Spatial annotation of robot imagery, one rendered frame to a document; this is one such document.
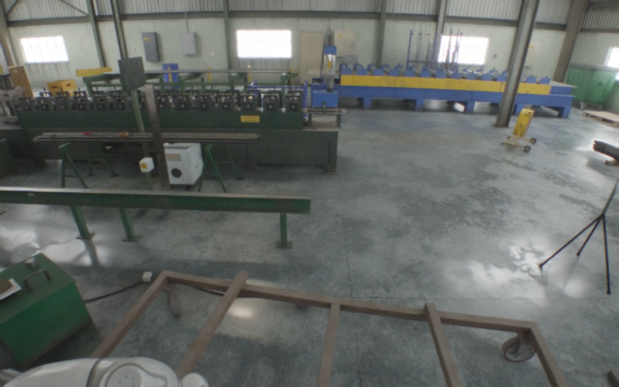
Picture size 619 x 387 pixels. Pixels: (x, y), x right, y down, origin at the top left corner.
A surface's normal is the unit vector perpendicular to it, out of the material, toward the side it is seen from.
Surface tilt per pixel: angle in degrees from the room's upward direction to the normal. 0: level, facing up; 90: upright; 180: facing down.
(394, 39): 90
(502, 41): 90
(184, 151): 90
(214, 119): 90
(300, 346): 0
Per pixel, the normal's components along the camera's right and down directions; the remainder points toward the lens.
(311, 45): -0.04, 0.46
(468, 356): 0.01, -0.89
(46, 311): 0.86, 0.24
